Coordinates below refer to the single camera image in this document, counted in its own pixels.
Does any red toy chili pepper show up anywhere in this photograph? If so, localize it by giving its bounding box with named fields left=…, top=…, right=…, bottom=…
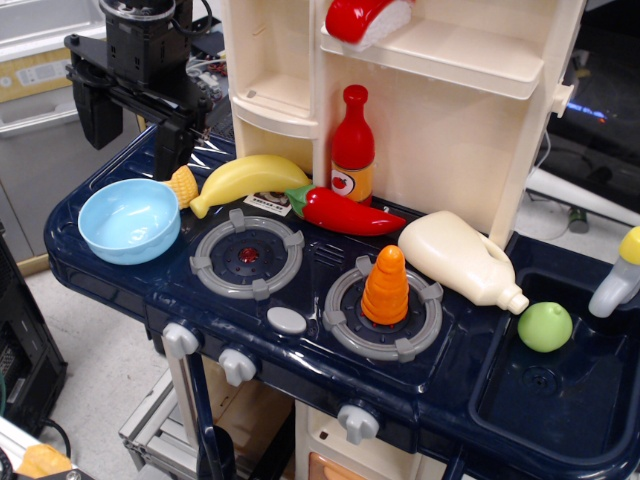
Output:
left=285, top=184, right=406, bottom=236

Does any middle grey stove knob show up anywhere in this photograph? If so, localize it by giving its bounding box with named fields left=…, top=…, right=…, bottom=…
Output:
left=218, top=348, right=257, bottom=387

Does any grey toy faucet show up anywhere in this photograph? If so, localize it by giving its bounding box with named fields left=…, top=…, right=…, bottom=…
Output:
left=588, top=226, right=639, bottom=318

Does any right grey stove knob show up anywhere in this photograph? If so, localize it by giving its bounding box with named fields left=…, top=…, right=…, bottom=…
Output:
left=337, top=405, right=380, bottom=445

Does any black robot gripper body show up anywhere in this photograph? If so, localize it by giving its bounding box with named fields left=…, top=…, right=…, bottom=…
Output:
left=64, top=1, right=212, bottom=130

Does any yellow toy banana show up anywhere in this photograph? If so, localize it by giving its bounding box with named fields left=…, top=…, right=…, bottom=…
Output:
left=189, top=154, right=311, bottom=219

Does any yellow toy corn cob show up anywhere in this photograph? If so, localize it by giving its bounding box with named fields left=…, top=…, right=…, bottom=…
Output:
left=164, top=165, right=199, bottom=210

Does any right grey stove burner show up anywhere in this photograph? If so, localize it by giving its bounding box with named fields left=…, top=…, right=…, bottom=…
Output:
left=322, top=256, right=443, bottom=363

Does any grey oval stove button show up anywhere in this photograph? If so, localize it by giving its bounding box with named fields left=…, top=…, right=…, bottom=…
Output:
left=266, top=307, right=307, bottom=335

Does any light blue plastic bowl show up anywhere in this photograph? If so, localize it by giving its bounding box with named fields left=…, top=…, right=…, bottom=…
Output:
left=78, top=179, right=181, bottom=265

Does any grey stove knob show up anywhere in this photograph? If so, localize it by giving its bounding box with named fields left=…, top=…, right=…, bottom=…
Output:
left=337, top=405, right=380, bottom=445
left=162, top=323, right=200, bottom=360
left=218, top=348, right=257, bottom=387

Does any navy toy kitchen counter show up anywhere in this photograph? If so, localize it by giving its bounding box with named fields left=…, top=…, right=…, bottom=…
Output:
left=45, top=130, right=639, bottom=479

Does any grey toy dishwasher cabinet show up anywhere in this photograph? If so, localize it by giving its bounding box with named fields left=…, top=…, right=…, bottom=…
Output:
left=1, top=1, right=140, bottom=262

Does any black computer case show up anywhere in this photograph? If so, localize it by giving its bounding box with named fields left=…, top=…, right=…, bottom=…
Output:
left=1, top=241, right=67, bottom=436

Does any orange toy carrot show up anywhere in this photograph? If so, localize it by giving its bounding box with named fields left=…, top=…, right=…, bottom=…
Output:
left=361, top=245, right=409, bottom=326

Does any aluminium extrusion frame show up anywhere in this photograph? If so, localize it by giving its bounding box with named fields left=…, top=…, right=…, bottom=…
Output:
left=119, top=370, right=198, bottom=479

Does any red toy ketchup bottle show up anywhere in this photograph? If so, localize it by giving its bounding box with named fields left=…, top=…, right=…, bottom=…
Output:
left=331, top=84, right=375, bottom=205

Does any small green can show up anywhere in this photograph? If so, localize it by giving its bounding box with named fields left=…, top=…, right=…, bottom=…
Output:
left=568, top=207, right=590, bottom=234

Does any cream toy jug bottle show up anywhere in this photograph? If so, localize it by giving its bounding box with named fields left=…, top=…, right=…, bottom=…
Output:
left=398, top=211, right=529, bottom=315

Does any red white toy sushi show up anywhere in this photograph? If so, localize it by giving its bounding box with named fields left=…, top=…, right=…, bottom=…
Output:
left=325, top=0, right=415, bottom=52

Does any left grey stove burner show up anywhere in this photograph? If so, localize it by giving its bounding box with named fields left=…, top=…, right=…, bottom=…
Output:
left=189, top=209, right=305, bottom=301

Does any grey stove burner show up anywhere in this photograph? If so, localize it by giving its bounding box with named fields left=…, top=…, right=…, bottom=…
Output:
left=189, top=209, right=305, bottom=301
left=322, top=256, right=443, bottom=363

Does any green toy apple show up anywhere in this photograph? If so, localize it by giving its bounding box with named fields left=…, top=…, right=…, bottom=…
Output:
left=517, top=302, right=573, bottom=353

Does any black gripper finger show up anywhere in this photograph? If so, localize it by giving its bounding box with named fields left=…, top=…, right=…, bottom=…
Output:
left=153, top=111, right=199, bottom=181
left=73, top=82, right=123, bottom=150

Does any left grey stove knob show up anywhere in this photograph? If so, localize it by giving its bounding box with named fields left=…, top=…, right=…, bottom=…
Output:
left=162, top=323, right=200, bottom=360

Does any cream toy kitchen shelf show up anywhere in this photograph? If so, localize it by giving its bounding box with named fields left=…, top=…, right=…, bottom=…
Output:
left=221, top=1, right=585, bottom=246

